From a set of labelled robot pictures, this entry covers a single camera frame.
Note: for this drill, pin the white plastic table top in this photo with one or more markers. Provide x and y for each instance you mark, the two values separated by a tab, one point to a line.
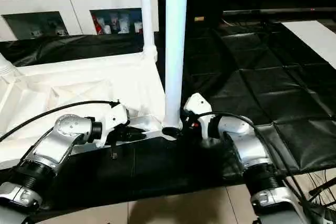
63	87

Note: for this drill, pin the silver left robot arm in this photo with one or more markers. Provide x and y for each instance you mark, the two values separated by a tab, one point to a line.
47	150

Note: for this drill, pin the black plastic mat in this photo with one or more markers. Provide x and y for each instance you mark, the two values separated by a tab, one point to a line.
273	93

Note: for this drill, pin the small tan tag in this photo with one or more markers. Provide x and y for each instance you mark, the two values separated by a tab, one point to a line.
199	19

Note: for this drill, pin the white flat board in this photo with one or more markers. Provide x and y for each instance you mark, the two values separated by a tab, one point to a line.
317	38

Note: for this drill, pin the black metal rail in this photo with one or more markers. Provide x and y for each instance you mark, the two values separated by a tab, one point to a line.
278	10

